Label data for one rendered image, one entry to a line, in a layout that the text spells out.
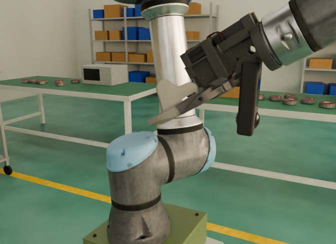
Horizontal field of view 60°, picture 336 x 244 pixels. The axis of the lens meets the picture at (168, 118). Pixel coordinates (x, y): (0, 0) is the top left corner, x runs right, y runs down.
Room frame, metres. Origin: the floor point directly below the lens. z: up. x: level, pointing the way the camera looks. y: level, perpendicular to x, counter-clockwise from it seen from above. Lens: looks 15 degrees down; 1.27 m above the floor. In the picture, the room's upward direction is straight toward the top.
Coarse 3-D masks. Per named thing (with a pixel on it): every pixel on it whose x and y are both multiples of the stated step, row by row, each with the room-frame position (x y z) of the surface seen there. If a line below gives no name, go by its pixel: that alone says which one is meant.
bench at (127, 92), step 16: (0, 80) 3.89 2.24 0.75; (16, 80) 3.89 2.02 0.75; (48, 80) 3.89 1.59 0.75; (64, 80) 3.89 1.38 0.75; (80, 80) 3.89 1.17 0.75; (80, 96) 2.99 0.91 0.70; (96, 96) 2.91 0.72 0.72; (112, 96) 2.82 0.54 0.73; (128, 96) 2.75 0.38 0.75; (128, 112) 2.80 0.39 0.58; (160, 112) 3.51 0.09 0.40; (16, 128) 3.49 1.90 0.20; (128, 128) 2.79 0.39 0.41; (96, 144) 2.97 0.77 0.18
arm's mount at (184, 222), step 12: (168, 204) 0.72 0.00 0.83; (180, 216) 0.66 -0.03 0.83; (192, 216) 0.65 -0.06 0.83; (204, 216) 0.65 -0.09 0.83; (96, 228) 0.62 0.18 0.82; (180, 228) 0.60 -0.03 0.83; (192, 228) 0.60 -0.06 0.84; (204, 228) 0.66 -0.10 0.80; (84, 240) 0.58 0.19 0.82; (96, 240) 0.57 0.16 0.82; (168, 240) 0.56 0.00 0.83; (180, 240) 0.56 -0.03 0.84; (192, 240) 0.59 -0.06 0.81; (204, 240) 0.66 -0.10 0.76
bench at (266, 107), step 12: (264, 96) 2.74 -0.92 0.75; (300, 96) 2.74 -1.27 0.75; (312, 96) 2.74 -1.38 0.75; (324, 96) 2.74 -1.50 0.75; (204, 108) 2.43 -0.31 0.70; (216, 108) 2.38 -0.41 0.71; (228, 108) 2.34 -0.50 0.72; (264, 108) 2.24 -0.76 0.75; (276, 108) 2.23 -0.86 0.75; (288, 108) 2.23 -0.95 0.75; (300, 108) 2.23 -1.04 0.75; (312, 108) 2.23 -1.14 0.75; (324, 108) 2.23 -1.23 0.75; (324, 120) 2.05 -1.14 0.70; (228, 168) 2.37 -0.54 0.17; (240, 168) 2.33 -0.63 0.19; (252, 168) 2.31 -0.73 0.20; (288, 180) 2.16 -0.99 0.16; (300, 180) 2.13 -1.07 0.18; (312, 180) 2.09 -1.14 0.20
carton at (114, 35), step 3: (111, 30) 7.17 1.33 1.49; (114, 30) 7.13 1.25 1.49; (117, 30) 7.10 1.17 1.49; (120, 30) 7.15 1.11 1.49; (111, 33) 7.17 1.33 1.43; (114, 33) 7.14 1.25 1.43; (117, 33) 7.10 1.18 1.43; (120, 33) 7.15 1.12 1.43; (111, 36) 7.17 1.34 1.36; (114, 36) 7.14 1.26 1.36; (117, 36) 7.10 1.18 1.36; (120, 36) 7.14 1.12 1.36; (111, 39) 7.17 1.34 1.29; (114, 39) 7.14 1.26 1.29; (117, 39) 7.10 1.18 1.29; (120, 39) 7.14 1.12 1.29
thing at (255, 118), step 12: (252, 72) 0.41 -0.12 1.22; (240, 84) 0.42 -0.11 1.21; (252, 84) 0.41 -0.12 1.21; (240, 96) 0.42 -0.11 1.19; (252, 96) 0.41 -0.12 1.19; (240, 108) 0.42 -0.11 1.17; (252, 108) 0.41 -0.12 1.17; (240, 120) 0.42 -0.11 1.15; (252, 120) 0.42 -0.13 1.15; (240, 132) 0.43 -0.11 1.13; (252, 132) 0.42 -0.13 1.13
